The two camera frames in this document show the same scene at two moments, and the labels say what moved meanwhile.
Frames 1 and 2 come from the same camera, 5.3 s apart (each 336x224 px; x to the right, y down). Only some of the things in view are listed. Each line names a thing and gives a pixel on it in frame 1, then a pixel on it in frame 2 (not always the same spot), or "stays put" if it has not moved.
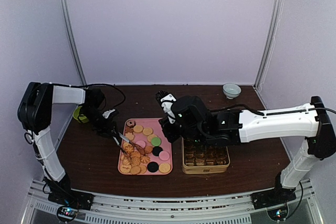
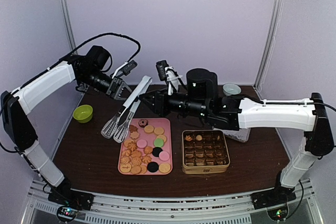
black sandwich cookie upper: x=156 y=150 stays put
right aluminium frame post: x=277 y=13 stays put
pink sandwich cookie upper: x=141 y=144 stays put
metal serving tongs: x=126 y=139 to x=118 y=126
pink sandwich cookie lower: x=164 y=155 stays put
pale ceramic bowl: x=231 y=90 stays put
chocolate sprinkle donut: x=130 y=123 to x=143 y=123
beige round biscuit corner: x=164 y=168 stays put
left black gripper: x=105 y=128 to x=113 y=90
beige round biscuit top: x=138 y=128 to x=148 y=129
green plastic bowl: x=81 y=118 stays put
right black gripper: x=170 y=136 to x=159 y=105
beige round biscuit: x=147 y=131 to x=158 y=130
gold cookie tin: x=198 y=158 stays put
